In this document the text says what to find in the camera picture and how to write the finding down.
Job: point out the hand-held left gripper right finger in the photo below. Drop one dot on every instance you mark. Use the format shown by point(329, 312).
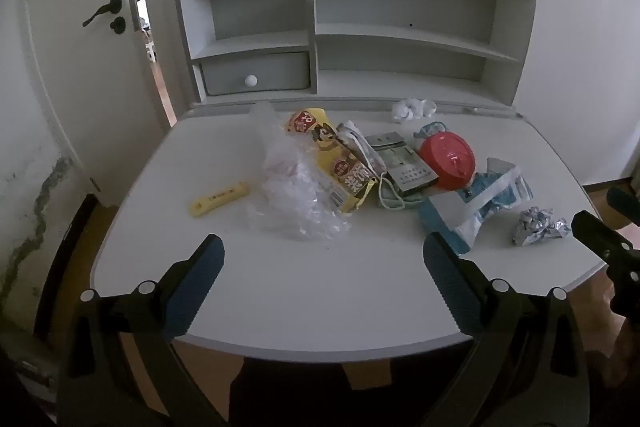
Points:
point(446, 279)

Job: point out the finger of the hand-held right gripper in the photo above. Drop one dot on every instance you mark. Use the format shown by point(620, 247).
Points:
point(597, 234)
point(625, 203)

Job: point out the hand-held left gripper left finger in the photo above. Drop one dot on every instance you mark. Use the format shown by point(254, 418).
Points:
point(202, 274)

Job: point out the crumpled silver foil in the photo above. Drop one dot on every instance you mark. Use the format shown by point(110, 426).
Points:
point(537, 227)

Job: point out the blue white packet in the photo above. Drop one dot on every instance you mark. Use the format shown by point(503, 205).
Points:
point(480, 202)

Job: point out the green face mask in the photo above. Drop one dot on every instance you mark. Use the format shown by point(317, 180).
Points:
point(395, 199)

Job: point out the grey flat box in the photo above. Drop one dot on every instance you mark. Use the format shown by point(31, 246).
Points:
point(407, 169)

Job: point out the red plastic lid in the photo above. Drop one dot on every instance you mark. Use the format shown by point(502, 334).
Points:
point(445, 159)

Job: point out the brown cardboard piece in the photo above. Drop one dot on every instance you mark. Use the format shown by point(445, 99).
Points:
point(367, 374)

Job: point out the clear plastic bag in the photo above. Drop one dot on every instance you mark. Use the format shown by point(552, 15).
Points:
point(290, 187)

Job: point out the white crumpled face mask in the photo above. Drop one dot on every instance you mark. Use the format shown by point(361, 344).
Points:
point(360, 144)

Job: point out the yellow snack bag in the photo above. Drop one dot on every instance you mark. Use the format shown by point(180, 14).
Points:
point(335, 157)

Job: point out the crumpled white tissue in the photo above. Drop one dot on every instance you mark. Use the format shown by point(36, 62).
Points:
point(410, 109)

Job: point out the white drawer knob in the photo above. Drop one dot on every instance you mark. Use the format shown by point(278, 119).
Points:
point(250, 81)

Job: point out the grey drawer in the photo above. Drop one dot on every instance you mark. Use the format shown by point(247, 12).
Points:
point(280, 72)

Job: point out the white door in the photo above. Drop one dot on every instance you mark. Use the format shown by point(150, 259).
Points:
point(75, 82)

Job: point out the black door lock knob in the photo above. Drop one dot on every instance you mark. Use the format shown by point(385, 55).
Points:
point(118, 25)

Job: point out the white desk hutch shelf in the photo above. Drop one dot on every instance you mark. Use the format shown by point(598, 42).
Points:
point(400, 7)

